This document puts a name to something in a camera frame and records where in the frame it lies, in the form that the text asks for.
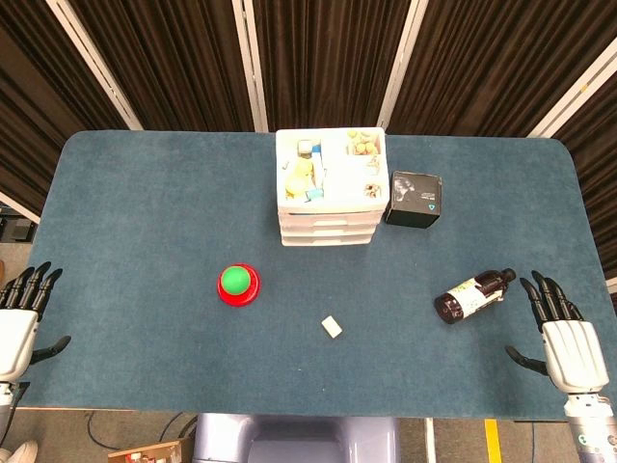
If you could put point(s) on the pale yellow tape roll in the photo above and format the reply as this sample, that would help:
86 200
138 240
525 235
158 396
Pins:
304 167

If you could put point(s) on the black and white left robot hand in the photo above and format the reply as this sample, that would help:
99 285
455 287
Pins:
17 337

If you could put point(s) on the grey-blue robot torso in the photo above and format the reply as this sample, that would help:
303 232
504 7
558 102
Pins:
289 441

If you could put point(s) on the yellow floor tape strip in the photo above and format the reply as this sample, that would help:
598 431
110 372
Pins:
492 441

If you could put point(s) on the brown bottle with label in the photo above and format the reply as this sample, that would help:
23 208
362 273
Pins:
465 299

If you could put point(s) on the small pale eraser block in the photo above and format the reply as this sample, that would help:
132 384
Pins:
332 327

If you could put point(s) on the small teal item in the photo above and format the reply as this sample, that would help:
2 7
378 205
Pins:
314 194

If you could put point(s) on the brown cardboard box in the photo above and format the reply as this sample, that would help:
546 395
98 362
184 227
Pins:
144 453

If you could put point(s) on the blue felt table mat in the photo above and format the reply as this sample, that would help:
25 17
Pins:
144 241

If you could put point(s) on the white plastic drawer organizer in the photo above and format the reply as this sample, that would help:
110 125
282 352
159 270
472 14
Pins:
337 173

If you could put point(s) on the black cardboard box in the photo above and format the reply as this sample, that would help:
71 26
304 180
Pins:
412 200

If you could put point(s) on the dark equipment rack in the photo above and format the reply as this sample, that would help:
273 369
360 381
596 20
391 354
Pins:
14 226

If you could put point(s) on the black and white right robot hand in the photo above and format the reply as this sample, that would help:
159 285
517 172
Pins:
573 354

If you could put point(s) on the white frame post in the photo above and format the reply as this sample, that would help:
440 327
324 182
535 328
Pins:
94 62
250 62
19 206
402 62
573 91

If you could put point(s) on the dark brown pleated curtain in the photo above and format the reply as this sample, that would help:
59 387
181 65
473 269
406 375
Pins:
328 58

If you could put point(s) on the green ball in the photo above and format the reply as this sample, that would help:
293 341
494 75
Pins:
234 280

